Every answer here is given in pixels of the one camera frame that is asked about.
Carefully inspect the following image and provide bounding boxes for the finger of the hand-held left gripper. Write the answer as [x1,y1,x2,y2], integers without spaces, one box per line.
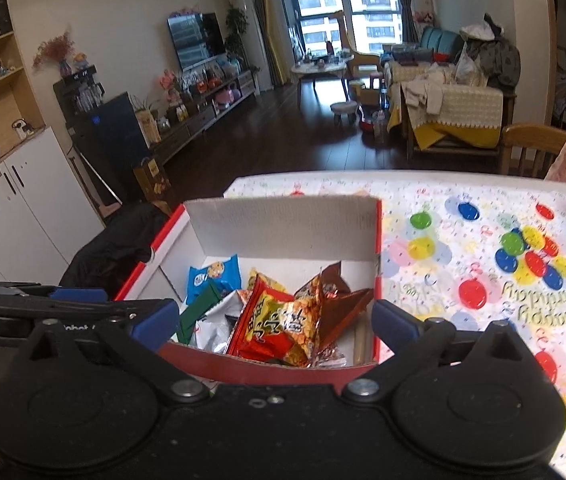
[0,294,176,324]
[49,286,110,303]

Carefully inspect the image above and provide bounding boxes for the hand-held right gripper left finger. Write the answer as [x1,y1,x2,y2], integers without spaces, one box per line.
[10,299,211,406]

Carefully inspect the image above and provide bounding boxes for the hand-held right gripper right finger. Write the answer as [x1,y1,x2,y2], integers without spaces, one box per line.
[342,299,531,406]

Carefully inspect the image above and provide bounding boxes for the beige sausage stick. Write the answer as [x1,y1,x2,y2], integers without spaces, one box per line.
[352,317,372,365]

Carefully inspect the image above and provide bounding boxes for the green snack packet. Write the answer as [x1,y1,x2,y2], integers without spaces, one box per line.
[177,280,224,347]

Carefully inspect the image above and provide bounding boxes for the brown snack bag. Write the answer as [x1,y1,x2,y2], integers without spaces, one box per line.
[294,261,374,361]

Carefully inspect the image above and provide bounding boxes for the white silver snack packet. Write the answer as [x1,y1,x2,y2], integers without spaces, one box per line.
[190,291,244,355]

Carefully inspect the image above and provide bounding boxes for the blue snack packet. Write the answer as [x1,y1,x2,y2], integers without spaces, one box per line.
[185,254,242,307]

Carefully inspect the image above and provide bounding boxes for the red snack bag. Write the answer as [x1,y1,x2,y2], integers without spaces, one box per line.
[225,274,324,367]

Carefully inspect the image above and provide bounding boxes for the red and white cardboard box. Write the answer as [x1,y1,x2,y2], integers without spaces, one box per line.
[113,195,384,386]

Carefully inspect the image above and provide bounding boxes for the black jacket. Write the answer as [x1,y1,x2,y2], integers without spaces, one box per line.
[59,201,171,301]

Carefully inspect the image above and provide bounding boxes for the balloon print tablecloth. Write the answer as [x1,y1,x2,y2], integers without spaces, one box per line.
[223,175,566,480]

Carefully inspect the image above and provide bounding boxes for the white cabinet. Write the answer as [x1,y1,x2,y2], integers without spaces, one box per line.
[0,125,106,283]

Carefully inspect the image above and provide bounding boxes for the yellow paper bag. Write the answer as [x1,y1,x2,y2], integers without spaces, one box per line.
[133,156,172,203]

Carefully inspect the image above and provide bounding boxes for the black water dispenser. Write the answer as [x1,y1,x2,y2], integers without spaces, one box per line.
[53,65,152,166]

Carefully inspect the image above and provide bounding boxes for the yellow carton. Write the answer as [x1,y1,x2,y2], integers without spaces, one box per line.
[135,110,162,146]

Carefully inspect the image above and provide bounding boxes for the dark television cabinet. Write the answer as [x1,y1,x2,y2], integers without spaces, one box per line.
[150,70,258,161]

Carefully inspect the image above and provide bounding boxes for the small round stool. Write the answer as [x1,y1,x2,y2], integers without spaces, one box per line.
[330,101,360,126]

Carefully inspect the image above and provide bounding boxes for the pink flowers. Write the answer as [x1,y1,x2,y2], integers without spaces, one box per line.
[160,69,184,106]

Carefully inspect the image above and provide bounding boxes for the sofa with cream cover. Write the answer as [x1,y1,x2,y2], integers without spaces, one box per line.
[383,60,518,161]

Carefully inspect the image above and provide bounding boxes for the wooden dining chair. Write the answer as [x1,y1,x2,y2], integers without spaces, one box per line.
[500,122,566,178]

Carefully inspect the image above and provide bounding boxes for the dried flowers in vase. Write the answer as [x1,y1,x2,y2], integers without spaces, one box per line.
[33,27,76,78]

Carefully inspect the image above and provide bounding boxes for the wooden armchair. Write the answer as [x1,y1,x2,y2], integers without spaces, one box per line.
[333,10,384,78]

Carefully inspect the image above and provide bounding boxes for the round coffee table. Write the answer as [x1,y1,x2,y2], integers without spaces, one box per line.
[290,57,348,103]

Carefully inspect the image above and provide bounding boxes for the flat screen television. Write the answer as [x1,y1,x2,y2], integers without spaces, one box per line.
[167,11,227,72]

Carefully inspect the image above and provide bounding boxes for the pile of clothes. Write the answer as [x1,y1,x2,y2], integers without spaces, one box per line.
[455,12,521,88]

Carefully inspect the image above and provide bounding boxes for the teal sofa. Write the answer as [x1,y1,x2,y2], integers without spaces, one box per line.
[420,26,466,53]

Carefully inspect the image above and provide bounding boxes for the white standing air conditioner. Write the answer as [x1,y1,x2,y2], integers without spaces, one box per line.
[235,0,264,93]

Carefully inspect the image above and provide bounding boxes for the green house plant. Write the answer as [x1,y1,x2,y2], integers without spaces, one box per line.
[225,7,248,61]

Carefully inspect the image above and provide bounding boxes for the grey and yellow curtain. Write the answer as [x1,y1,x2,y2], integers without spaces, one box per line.
[240,0,286,86]

